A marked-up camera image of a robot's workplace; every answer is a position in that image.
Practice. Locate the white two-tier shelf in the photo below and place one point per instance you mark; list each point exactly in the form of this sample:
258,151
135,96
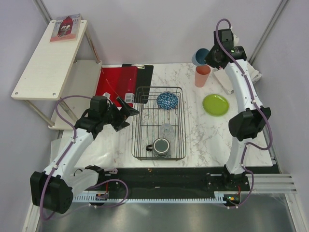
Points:
53,72

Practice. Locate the blue patterned ceramic bowl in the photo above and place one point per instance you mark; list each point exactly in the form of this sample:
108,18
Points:
167,100

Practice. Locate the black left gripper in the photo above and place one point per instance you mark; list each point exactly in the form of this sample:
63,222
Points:
128,111

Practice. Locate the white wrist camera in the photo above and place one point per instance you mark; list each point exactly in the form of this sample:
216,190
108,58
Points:
106,94
235,40

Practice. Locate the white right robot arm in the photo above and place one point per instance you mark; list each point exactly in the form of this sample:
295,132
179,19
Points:
252,115

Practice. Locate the clear glass tumbler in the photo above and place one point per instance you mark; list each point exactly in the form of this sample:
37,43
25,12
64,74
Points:
166,131

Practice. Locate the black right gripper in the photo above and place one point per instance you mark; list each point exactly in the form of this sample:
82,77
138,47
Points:
208,58

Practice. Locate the dark green ceramic mug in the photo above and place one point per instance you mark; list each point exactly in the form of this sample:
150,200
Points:
160,148

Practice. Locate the pink plastic cup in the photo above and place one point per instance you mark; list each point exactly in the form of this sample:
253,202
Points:
201,75

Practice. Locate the red transparent plastic folder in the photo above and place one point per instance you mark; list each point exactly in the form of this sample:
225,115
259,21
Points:
118,81

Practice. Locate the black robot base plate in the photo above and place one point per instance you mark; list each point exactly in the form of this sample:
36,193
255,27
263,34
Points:
171,182

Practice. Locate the light blue plastic cup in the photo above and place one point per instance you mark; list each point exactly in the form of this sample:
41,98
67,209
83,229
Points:
198,58

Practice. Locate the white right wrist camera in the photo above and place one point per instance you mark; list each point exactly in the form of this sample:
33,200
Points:
235,40

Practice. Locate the lime green plastic plate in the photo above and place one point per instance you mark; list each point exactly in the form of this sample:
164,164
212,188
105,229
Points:
215,105

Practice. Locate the red illustrated book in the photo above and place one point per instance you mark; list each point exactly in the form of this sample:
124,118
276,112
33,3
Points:
66,28

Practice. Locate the black clipboard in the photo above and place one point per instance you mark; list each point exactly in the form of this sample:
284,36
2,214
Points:
143,83

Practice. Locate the white spiral notebook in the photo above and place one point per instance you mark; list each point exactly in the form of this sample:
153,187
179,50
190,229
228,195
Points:
224,81

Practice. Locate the black wire dish rack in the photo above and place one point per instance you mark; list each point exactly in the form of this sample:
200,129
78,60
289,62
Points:
147,123

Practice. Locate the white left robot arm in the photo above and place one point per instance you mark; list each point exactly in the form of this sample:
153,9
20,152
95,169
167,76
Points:
55,187

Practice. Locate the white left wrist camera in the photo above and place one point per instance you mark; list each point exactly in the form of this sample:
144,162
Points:
106,94

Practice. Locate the light blue cable duct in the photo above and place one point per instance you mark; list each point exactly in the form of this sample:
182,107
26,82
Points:
96,197

